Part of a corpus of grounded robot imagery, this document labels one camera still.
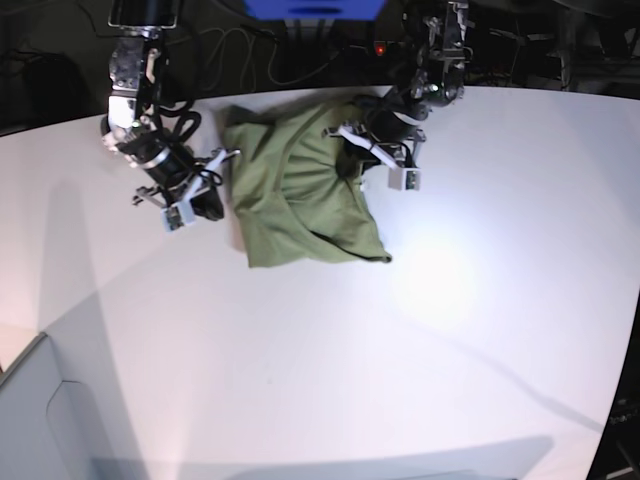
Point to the green T-shirt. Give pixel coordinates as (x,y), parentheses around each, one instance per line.
(289,202)

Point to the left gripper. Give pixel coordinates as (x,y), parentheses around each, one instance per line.
(362,150)

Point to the aluminium post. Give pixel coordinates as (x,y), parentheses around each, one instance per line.
(308,29)

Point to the blue box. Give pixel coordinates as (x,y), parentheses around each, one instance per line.
(363,10)

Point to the black power strip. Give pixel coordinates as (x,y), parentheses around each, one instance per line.
(383,50)

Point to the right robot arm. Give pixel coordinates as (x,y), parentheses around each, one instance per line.
(149,131)

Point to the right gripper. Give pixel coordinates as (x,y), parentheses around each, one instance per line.
(185,187)

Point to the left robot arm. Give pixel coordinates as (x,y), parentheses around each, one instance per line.
(430,75)

